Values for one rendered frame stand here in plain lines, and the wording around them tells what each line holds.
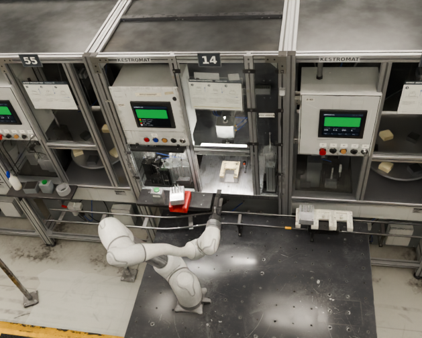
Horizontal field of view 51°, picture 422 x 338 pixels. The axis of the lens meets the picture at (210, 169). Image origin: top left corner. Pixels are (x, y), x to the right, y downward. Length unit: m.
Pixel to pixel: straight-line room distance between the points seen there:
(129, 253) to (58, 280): 1.95
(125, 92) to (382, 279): 2.48
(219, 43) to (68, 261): 2.55
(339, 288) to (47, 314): 2.37
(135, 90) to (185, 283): 1.17
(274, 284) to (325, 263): 0.37
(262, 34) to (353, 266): 1.59
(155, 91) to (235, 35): 0.55
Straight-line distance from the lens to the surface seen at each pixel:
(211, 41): 2.57
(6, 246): 4.67
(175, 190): 3.04
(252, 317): 2.88
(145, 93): 2.64
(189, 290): 2.73
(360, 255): 3.14
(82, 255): 4.25
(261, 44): 2.49
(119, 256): 2.29
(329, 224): 3.04
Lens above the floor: 3.28
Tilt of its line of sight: 46 degrees down
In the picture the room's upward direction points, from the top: 9 degrees counter-clockwise
